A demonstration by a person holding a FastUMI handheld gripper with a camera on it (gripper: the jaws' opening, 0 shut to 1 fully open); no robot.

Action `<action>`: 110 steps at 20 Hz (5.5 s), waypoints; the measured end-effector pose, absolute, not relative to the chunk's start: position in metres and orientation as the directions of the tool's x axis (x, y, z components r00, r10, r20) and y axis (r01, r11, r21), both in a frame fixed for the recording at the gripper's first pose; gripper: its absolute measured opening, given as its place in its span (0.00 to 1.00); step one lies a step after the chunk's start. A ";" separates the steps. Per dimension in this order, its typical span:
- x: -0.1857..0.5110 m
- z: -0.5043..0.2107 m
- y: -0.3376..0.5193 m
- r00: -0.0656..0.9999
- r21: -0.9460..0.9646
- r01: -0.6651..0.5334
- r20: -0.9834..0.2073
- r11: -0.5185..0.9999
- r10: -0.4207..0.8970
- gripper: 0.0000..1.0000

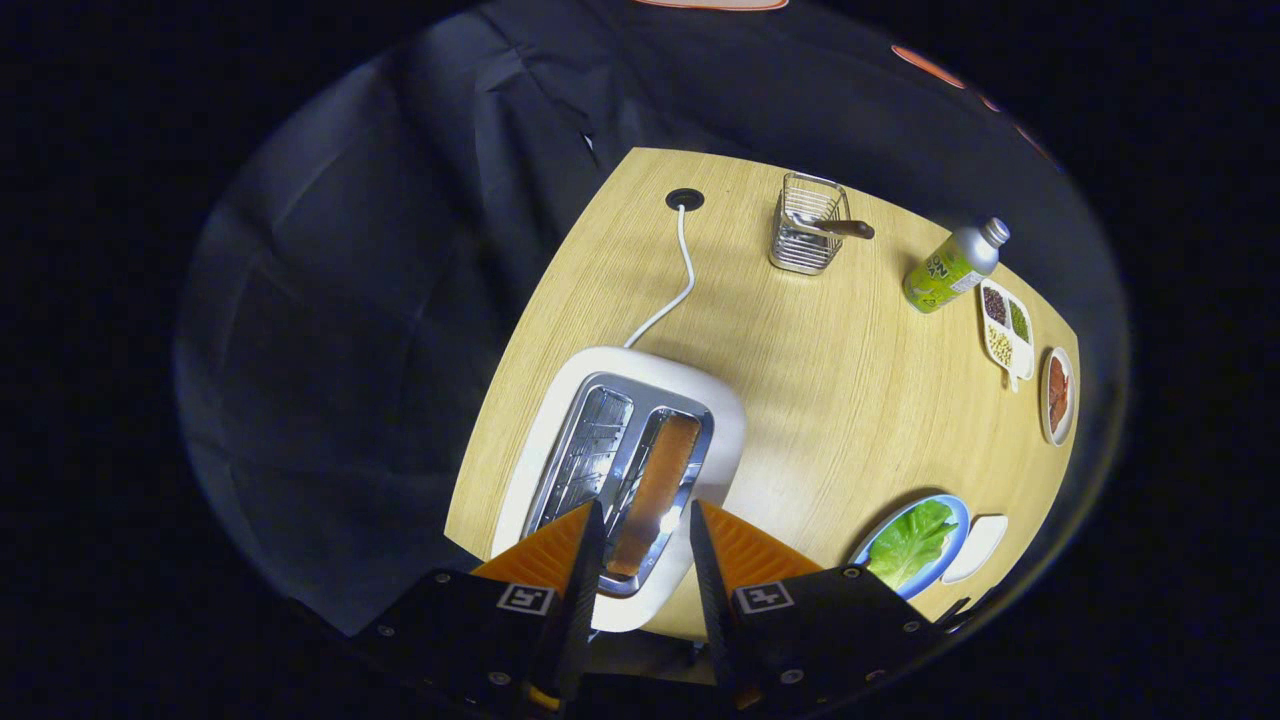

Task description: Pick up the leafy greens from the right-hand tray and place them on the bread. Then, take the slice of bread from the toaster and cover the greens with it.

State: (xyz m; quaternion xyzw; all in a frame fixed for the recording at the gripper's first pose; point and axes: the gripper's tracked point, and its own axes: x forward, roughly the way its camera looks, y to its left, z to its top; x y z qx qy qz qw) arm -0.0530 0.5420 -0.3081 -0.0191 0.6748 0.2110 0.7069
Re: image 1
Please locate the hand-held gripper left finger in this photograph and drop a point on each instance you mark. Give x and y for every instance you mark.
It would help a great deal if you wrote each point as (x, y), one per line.
(580, 600)

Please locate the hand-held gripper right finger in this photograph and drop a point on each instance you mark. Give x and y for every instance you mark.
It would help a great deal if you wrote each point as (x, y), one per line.
(712, 600)

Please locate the white bread slice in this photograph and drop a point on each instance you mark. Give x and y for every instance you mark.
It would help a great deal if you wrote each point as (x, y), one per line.
(660, 480)

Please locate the green lettuce leaf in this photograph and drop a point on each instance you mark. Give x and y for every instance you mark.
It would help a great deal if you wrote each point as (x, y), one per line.
(910, 545)

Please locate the white toaster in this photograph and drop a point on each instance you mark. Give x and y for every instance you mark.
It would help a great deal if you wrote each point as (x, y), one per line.
(700, 390)

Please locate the blue round plate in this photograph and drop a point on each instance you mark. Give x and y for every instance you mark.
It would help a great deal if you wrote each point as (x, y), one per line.
(962, 520)

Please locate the white square plate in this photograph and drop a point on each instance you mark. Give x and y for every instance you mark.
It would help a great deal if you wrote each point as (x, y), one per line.
(980, 545)

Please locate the white oval meat plate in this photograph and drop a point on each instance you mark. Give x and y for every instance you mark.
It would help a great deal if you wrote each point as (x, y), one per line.
(1056, 439)

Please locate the pile of pale soybeans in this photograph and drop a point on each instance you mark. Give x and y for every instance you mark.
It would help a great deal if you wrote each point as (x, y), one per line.
(1000, 347)

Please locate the white divided dish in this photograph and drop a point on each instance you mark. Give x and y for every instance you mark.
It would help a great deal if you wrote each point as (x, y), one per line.
(1024, 360)

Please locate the brown meat piece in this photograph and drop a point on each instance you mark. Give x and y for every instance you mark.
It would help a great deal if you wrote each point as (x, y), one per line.
(1060, 415)
(1058, 378)

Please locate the green labelled silver bottle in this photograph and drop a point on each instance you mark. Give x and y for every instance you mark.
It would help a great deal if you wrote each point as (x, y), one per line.
(945, 275)

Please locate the pile of dark red beans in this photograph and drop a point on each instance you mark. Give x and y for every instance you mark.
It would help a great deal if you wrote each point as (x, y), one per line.
(995, 305)

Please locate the pile of green beans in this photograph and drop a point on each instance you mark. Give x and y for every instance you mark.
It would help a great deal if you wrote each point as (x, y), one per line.
(1019, 320)

